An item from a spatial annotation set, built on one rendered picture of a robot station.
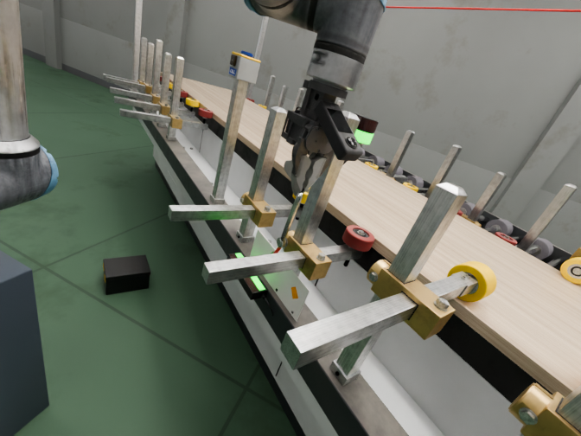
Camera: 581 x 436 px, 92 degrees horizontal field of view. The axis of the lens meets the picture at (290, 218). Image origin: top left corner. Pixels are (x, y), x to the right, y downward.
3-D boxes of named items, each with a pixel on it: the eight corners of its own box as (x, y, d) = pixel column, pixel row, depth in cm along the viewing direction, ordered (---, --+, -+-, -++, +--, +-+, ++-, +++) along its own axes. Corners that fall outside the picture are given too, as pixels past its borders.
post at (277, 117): (238, 255, 94) (277, 107, 73) (233, 249, 96) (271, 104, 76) (247, 254, 96) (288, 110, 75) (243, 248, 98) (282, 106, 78)
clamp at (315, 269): (309, 281, 64) (316, 264, 62) (278, 246, 73) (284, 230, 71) (327, 277, 68) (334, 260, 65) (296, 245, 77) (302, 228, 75)
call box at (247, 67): (235, 81, 88) (240, 54, 85) (226, 77, 93) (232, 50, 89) (255, 86, 92) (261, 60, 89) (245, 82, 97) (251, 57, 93)
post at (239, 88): (213, 204, 108) (238, 79, 89) (208, 198, 112) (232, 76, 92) (224, 204, 111) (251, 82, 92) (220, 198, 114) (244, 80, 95)
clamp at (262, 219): (256, 227, 81) (260, 213, 79) (237, 205, 91) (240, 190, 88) (273, 227, 85) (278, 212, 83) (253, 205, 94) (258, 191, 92)
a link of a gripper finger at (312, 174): (296, 185, 64) (309, 146, 59) (312, 198, 60) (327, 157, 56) (285, 185, 62) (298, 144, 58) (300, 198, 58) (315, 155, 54)
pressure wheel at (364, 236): (345, 277, 75) (362, 240, 70) (326, 258, 80) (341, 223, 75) (364, 272, 79) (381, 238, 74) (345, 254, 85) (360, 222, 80)
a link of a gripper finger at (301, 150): (303, 172, 57) (317, 130, 53) (308, 176, 56) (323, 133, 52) (284, 171, 54) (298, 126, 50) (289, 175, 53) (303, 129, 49)
